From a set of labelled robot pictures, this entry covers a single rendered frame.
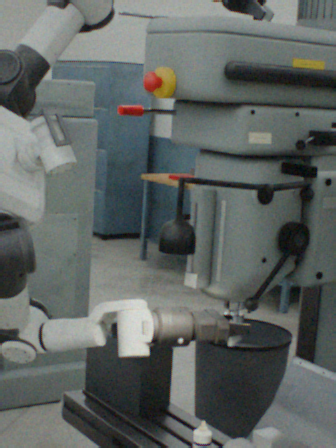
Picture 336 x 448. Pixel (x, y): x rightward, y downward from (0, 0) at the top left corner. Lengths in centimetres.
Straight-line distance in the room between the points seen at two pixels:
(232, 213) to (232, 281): 14
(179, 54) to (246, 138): 21
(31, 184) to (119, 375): 68
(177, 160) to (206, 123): 734
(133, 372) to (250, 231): 63
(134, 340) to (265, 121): 53
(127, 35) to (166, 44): 835
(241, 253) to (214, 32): 45
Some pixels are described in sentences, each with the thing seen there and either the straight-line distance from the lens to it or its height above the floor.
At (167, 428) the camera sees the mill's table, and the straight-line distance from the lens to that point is 209.
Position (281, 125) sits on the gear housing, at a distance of 163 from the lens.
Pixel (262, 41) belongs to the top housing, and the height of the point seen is 185.
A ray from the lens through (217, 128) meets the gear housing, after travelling 162.
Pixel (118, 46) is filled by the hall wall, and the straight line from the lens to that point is 1011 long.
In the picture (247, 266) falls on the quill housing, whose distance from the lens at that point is 167.
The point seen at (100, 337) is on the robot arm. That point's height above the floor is 121.
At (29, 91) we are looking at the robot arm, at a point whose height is 172.
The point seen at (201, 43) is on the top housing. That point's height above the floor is 184.
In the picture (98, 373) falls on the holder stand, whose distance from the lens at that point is 223.
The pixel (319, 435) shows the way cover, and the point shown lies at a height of 92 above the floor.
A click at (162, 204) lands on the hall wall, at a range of 923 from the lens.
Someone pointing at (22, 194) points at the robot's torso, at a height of 152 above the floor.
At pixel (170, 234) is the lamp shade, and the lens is 152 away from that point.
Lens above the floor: 175
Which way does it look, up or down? 10 degrees down
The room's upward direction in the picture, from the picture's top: 4 degrees clockwise
